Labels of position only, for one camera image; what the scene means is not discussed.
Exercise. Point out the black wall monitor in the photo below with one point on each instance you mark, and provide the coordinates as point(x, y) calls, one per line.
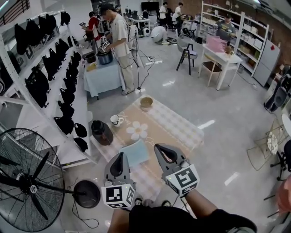
point(150, 5)

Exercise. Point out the grey shoulder pack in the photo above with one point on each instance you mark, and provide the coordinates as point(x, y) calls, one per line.
point(245, 230)

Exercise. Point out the blue cooking pot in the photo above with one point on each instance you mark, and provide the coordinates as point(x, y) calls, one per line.
point(105, 58)

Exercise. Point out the person's black shoe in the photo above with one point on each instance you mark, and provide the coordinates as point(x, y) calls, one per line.
point(138, 202)
point(166, 203)

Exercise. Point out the wooden chair brown seat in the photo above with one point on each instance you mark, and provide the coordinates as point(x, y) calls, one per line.
point(211, 67)

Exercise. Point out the large black pedestal fan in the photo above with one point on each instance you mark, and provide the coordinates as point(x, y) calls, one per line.
point(29, 182)

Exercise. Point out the pink cloth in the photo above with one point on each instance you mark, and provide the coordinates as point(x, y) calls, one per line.
point(285, 195)

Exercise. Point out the black office chair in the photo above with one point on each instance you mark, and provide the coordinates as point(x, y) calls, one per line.
point(285, 163)

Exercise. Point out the yellow packet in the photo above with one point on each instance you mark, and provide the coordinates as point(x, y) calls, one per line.
point(92, 67)

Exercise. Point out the person's left forearm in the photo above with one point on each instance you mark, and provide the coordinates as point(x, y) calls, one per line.
point(118, 221)

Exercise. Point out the white storage shelving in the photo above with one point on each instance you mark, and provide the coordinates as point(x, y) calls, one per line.
point(250, 38)

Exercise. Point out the white desk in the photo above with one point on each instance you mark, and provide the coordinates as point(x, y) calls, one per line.
point(225, 57)

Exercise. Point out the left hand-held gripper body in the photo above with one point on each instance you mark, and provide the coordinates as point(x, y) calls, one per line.
point(116, 194)

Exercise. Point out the light blue towel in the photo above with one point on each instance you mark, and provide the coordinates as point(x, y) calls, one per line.
point(136, 152)

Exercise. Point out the round white table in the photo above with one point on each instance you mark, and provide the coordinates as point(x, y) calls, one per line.
point(287, 125)

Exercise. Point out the black chair grey seat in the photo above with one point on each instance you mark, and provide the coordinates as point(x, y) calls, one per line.
point(186, 52)

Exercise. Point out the light blue covered table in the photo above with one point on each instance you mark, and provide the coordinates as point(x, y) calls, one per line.
point(102, 77)

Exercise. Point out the white power strip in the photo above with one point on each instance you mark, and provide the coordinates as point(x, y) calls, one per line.
point(150, 59)

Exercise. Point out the row of black bags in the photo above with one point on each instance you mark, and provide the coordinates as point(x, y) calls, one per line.
point(36, 86)

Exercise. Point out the pink storage box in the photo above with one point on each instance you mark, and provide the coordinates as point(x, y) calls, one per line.
point(216, 44)

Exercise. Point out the tan bowl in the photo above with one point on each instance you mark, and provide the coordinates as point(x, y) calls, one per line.
point(146, 102)

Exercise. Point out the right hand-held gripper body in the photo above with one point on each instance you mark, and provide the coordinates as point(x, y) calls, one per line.
point(184, 178)

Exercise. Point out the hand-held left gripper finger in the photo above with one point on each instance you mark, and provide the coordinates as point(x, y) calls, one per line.
point(127, 169)
point(107, 170)

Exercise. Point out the black cooking pot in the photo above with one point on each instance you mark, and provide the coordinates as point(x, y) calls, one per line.
point(90, 58)

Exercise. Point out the black thermos jug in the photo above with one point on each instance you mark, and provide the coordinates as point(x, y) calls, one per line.
point(102, 134)

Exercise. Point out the white enamel mug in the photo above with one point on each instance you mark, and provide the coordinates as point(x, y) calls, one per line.
point(116, 120)

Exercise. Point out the white metal shelving rack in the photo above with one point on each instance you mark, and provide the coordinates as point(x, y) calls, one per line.
point(79, 113)

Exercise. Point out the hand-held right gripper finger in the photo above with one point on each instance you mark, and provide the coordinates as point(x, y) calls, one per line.
point(162, 166)
point(180, 158)

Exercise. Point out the white oval board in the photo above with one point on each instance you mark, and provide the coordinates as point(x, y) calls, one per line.
point(90, 116)

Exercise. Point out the grey metal cabinet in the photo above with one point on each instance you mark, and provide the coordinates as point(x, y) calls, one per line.
point(267, 63)

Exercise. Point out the person's right forearm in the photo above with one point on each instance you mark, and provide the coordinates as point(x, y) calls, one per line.
point(200, 204)

